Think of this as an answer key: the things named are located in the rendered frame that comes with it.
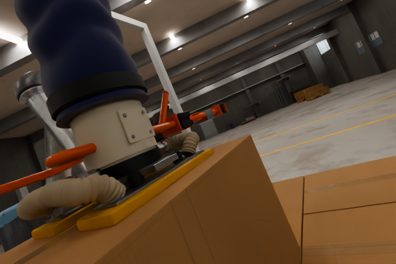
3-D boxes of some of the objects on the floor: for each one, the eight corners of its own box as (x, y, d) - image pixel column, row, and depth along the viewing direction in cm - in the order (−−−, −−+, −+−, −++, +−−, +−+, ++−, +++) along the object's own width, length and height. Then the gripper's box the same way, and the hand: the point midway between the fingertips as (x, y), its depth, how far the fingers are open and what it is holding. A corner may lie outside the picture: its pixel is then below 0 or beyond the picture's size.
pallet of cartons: (332, 92, 1159) (326, 81, 1163) (311, 100, 1177) (306, 89, 1181) (325, 93, 1242) (320, 82, 1246) (306, 101, 1260) (301, 91, 1264)
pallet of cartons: (319, 95, 1328) (314, 85, 1332) (301, 102, 1343) (296, 92, 1347) (313, 96, 1411) (309, 87, 1416) (296, 103, 1426) (292, 94, 1430)
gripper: (138, 168, 80) (177, 154, 71) (120, 121, 81) (155, 101, 72) (153, 160, 88) (189, 147, 78) (136, 118, 89) (169, 99, 79)
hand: (177, 123), depth 77 cm, fingers open, 14 cm apart
